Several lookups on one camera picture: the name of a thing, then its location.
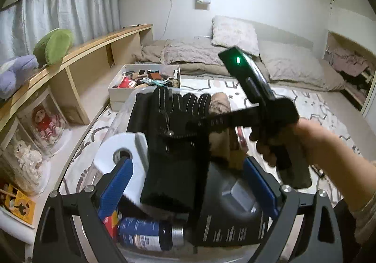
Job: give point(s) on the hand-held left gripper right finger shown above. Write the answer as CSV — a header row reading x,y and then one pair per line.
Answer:
x,y
260,183

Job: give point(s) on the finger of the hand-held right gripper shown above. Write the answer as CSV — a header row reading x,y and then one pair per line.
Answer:
x,y
223,120

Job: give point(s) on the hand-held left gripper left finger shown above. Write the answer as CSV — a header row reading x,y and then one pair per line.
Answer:
x,y
117,180

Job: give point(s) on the black glove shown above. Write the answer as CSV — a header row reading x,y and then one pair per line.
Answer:
x,y
167,169

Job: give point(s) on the black box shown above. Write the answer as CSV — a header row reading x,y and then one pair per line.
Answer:
x,y
223,221

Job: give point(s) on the clear plastic container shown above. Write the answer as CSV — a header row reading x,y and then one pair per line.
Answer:
x,y
182,257

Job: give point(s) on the person's right forearm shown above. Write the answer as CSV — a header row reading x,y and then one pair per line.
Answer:
x,y
329,157

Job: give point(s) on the person's right hand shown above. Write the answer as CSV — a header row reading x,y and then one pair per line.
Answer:
x,y
267,148

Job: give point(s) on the red and white box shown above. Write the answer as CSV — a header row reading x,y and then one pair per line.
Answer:
x,y
242,139

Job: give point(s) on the white toilet paper roll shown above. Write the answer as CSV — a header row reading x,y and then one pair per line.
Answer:
x,y
105,151

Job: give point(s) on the red packet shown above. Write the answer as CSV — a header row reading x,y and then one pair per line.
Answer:
x,y
111,224

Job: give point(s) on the beige futon mattress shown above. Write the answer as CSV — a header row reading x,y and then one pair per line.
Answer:
x,y
205,69

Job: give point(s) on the fluffy beige square pillow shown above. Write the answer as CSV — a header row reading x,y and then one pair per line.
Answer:
x,y
235,35

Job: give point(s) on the blue can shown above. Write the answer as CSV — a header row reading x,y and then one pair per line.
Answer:
x,y
141,233

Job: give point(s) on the black clothing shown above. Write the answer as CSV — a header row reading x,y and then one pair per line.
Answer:
x,y
138,116

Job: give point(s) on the fluffy beige blanket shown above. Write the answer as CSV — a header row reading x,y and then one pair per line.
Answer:
x,y
188,51

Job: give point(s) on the white box of small things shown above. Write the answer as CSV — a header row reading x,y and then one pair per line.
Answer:
x,y
117,95

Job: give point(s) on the jar with red doll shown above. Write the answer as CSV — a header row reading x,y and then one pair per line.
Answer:
x,y
44,124

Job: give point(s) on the jar with white doll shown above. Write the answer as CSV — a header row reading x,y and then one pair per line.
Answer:
x,y
23,157

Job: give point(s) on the person's dark clothing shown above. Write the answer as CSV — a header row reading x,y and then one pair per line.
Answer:
x,y
343,236

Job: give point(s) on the pile of clothes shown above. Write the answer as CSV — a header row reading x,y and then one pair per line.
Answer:
x,y
349,60

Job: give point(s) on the yellow box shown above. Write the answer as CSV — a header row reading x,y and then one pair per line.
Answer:
x,y
20,207

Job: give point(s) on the wooden shelf unit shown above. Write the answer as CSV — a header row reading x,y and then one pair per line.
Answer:
x,y
88,74

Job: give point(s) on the purple plush toy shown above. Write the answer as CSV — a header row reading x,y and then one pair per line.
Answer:
x,y
14,74

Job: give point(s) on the green plush toy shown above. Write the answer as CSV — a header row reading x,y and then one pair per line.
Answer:
x,y
55,45

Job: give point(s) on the grey curtain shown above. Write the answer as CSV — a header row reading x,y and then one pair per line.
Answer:
x,y
73,16

